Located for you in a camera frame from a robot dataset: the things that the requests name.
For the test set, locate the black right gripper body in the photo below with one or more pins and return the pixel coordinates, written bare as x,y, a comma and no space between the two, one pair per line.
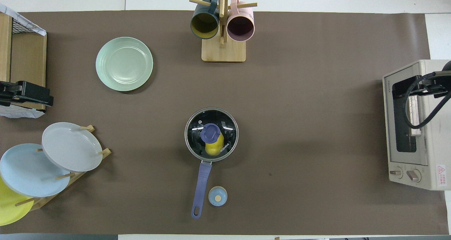
444,83

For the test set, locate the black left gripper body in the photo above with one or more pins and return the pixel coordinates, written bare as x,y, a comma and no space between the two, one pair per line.
10,92

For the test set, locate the grey plate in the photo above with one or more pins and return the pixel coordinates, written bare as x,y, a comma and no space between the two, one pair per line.
70,146

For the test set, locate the light blue plate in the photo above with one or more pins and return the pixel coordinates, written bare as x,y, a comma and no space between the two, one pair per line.
28,173

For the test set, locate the mint green plate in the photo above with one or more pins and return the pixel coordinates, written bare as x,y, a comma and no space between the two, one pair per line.
124,63

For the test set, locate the wooden plate rack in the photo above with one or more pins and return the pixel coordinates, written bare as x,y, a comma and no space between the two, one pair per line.
44,202

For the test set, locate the yellow plate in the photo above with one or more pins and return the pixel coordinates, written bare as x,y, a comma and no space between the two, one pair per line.
10,211

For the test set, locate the wooden shelf board unit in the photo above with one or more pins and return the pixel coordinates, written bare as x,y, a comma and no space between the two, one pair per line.
28,60

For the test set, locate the beige toaster oven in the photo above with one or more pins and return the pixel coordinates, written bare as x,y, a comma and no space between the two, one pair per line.
433,145

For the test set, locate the white patterned paper bag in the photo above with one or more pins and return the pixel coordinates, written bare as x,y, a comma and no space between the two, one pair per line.
35,28

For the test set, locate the brown table mat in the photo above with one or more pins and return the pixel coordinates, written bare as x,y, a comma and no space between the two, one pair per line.
317,127

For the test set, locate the dark teal mug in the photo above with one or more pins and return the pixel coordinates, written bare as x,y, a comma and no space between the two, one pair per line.
204,25

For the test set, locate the dark blue saucepan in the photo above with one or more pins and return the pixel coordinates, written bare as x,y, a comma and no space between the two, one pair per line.
202,183

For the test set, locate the wooden mug tree stand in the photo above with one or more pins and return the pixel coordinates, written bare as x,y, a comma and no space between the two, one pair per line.
223,53

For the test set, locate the pink ribbed mug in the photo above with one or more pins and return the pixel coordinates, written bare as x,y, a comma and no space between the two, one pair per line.
240,28

